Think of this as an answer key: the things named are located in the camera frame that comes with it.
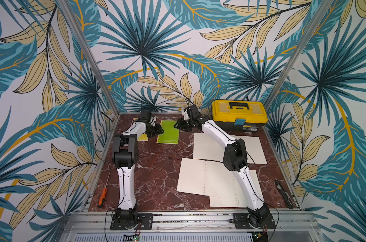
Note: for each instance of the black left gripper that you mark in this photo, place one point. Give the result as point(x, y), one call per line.
point(159, 130)

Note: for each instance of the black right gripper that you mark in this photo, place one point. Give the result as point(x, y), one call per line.
point(184, 123)

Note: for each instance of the green cover notebook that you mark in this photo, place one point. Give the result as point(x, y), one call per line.
point(170, 135)

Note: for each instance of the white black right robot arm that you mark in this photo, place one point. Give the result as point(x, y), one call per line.
point(235, 159)

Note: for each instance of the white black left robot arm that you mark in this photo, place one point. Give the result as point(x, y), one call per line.
point(125, 155)

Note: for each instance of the open lined notebook back right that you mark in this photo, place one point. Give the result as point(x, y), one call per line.
point(206, 148)

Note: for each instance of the open lined notebook front right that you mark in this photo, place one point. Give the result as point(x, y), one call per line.
point(236, 197)

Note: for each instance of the yellow black toolbox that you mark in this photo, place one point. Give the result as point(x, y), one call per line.
point(243, 116)

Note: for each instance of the black utility knife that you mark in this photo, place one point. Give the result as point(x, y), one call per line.
point(288, 202)

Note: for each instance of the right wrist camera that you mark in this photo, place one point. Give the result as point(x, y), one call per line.
point(191, 113)

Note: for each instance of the orange handled screwdriver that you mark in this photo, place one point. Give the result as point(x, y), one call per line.
point(102, 197)

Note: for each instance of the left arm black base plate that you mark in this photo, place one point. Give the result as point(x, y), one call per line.
point(143, 221)

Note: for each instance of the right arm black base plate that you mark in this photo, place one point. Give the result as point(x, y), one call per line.
point(240, 220)

